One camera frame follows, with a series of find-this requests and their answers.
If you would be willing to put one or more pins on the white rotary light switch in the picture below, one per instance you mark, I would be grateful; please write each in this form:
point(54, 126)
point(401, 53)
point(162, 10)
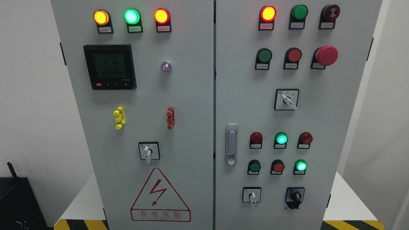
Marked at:
point(149, 151)

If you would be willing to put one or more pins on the yellow indicator light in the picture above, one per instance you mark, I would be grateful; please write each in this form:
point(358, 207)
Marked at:
point(103, 21)

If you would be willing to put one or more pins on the red terminal connector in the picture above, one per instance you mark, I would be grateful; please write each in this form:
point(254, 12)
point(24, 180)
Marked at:
point(170, 117)

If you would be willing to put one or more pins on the dark red indicator light left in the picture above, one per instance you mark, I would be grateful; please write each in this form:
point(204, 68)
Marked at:
point(256, 139)

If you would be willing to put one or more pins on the dark red indicator light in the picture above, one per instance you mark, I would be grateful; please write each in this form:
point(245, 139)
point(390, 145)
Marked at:
point(304, 141)
point(256, 139)

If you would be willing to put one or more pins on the clear white indicator lamp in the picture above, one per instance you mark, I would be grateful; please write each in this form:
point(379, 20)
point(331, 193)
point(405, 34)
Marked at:
point(166, 67)

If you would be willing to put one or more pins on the grey left cabinet door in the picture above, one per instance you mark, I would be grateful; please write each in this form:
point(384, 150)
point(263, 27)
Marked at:
point(186, 151)

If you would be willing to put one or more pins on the grey cabinet door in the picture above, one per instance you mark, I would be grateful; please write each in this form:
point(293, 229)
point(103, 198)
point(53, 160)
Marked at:
point(186, 151)
point(246, 97)

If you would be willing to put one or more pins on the green lit indicator light middle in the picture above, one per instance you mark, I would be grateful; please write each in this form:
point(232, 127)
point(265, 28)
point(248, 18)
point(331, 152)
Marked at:
point(280, 140)

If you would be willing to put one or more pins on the green push button second row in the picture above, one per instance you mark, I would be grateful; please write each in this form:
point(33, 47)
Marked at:
point(263, 59)

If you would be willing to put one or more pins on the yellow terminal connector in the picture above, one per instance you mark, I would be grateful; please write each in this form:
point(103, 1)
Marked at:
point(119, 117)

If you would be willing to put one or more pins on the red push button lower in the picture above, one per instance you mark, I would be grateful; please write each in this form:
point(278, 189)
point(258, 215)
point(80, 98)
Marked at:
point(277, 167)

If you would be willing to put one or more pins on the grey right cabinet door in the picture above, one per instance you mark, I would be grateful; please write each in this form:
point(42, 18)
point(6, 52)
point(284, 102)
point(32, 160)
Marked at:
point(246, 97)

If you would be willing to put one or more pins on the red electric hazard warning sticker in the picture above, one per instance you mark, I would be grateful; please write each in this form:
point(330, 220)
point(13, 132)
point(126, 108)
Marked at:
point(159, 201)

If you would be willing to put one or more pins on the dark red indicator light right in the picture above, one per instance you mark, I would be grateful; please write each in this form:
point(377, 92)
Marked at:
point(304, 141)

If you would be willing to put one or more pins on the black digital power meter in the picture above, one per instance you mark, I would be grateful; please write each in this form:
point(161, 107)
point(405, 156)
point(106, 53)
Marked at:
point(110, 66)

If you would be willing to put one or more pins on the red push button second row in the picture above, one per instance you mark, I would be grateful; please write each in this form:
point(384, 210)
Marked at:
point(291, 59)

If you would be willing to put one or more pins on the red indicator light top left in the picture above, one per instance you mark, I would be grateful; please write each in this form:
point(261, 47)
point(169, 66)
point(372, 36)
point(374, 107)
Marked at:
point(162, 20)

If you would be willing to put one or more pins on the green lit push button lower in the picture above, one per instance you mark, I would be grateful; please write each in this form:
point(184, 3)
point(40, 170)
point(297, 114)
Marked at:
point(300, 167)

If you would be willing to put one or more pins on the red lit indicator right door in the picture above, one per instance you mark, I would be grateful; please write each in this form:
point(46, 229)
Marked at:
point(266, 18)

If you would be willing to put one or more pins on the green indicator light top left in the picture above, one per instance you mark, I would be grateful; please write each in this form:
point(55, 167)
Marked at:
point(133, 19)

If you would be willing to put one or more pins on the red emergency stop mushroom button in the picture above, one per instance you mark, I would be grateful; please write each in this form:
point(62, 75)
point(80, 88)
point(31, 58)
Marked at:
point(323, 57)

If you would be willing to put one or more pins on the green push button top right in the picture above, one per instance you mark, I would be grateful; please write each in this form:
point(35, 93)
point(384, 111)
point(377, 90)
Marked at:
point(297, 17)

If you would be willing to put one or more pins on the dark red buzzer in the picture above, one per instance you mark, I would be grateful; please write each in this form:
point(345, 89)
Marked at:
point(329, 14)

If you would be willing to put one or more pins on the black box with antenna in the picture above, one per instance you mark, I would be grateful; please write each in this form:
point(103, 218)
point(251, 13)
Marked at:
point(19, 209)

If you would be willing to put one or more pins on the silver door lock handle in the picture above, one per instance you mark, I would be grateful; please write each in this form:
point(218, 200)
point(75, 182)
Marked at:
point(231, 144)

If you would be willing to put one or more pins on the white rotary selector switch upper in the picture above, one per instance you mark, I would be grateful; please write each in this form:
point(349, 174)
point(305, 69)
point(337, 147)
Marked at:
point(286, 99)

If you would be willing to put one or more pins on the white rotary selector switch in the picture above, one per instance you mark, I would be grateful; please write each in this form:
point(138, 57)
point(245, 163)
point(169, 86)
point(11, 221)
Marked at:
point(286, 99)
point(251, 195)

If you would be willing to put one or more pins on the white rotary selector switch lower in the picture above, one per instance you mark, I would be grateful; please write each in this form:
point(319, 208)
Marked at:
point(251, 195)

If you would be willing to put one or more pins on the black rotary knob switch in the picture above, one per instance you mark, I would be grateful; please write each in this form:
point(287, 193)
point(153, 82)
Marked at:
point(294, 197)

